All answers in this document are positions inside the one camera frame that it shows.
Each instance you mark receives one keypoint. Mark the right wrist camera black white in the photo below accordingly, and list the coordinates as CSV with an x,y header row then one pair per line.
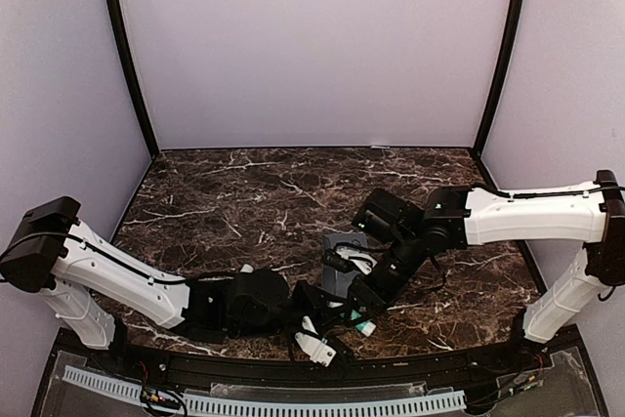
x,y
347,259

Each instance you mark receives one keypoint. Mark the green white glue stick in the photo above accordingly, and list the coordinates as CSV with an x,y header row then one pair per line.
x,y
364,326

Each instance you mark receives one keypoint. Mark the black left corner frame post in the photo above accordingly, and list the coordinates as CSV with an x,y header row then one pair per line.
x,y
130,75

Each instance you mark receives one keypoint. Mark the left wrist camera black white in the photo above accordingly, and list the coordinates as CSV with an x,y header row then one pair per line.
x,y
319,349

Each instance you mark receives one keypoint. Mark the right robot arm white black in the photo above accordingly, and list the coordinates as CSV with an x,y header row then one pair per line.
x,y
455,218

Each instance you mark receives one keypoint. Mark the black front table rail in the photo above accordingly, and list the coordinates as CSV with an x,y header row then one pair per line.
x,y
404,349

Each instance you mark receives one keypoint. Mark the grey slotted cable duct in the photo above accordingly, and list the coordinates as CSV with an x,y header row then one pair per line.
x,y
232,400

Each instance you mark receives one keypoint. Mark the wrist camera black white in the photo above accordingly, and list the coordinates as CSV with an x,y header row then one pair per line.
x,y
347,259
319,349

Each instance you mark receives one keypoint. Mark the grey-blue paper envelope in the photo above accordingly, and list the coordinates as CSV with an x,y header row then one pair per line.
x,y
336,282

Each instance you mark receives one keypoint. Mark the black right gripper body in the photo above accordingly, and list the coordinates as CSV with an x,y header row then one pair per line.
x,y
391,284

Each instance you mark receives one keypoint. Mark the black corner frame post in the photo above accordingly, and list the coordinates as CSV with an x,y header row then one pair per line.
x,y
130,75
506,49

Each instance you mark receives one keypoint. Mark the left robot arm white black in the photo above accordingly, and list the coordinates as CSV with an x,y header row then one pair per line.
x,y
56,255

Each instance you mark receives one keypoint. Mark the black right corner frame post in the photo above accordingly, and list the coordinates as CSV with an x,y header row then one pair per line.
x,y
506,49

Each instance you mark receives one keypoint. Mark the small circuit board with wires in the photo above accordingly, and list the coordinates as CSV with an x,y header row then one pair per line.
x,y
160,400

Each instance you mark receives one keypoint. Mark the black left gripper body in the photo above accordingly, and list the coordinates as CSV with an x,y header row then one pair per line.
x,y
306,293

